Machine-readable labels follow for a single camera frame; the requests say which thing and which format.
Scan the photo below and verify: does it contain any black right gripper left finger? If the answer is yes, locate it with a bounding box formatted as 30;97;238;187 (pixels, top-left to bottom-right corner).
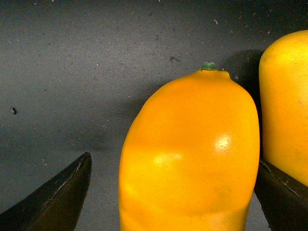
0;152;92;231

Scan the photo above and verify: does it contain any yellow mango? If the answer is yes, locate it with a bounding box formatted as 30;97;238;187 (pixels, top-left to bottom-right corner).
259;30;308;185
119;63;260;231

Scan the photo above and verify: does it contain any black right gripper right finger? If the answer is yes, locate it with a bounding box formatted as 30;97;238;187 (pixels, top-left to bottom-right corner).
255;160;308;231

